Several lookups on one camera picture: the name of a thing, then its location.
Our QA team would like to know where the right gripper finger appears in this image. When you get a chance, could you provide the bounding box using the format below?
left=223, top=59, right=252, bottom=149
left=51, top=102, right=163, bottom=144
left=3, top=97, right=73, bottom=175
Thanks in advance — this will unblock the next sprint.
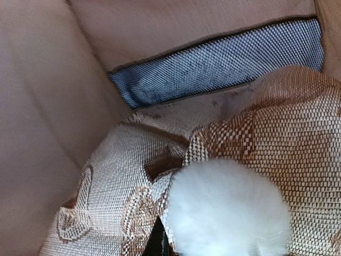
left=143, top=217, right=172, bottom=256

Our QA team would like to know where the white and brown pillow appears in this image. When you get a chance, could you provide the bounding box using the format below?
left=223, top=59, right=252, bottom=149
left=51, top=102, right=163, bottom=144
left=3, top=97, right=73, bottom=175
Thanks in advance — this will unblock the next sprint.
left=39, top=66, right=340, bottom=255

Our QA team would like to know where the beige fabric pet tent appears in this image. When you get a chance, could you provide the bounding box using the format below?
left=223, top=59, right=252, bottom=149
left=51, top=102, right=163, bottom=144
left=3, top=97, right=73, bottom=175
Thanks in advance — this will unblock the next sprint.
left=1, top=1, right=340, bottom=255

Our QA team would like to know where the white pompom toy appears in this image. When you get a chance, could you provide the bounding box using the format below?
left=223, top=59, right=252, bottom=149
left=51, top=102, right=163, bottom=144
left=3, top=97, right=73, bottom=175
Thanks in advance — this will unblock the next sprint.
left=168, top=159, right=290, bottom=255

